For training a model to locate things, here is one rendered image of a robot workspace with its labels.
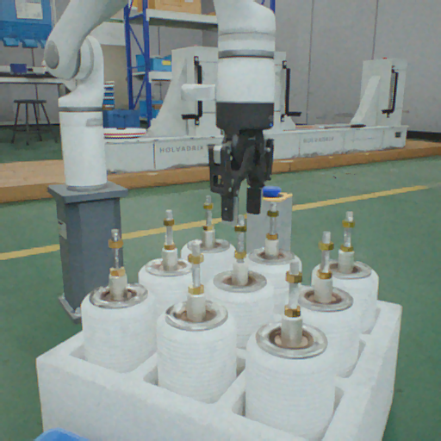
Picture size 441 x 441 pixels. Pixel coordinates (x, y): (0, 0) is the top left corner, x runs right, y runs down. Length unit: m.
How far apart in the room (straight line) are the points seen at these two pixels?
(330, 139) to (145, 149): 1.50
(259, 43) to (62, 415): 0.52
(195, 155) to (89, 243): 1.89
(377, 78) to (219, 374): 3.83
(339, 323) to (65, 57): 0.74
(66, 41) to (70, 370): 0.65
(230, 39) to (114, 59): 6.52
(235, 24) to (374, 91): 3.64
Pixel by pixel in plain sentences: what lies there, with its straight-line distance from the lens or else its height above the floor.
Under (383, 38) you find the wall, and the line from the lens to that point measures 6.78.
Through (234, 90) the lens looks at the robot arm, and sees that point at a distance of 0.57.
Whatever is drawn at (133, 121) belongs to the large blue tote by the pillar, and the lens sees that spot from 5.22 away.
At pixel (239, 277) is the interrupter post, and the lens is 0.64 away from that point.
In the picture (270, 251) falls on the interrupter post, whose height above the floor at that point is 0.26.
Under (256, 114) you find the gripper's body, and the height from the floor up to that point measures 0.48.
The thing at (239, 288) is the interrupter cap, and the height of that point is 0.25.
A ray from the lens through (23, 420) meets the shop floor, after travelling 0.87.
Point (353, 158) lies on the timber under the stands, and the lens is 3.71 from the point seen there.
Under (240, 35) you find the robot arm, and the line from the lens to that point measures 0.58.
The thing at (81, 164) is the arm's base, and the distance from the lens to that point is 1.06.
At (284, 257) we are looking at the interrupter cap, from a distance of 0.75.
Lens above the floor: 0.50
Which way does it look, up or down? 15 degrees down
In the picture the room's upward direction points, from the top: straight up
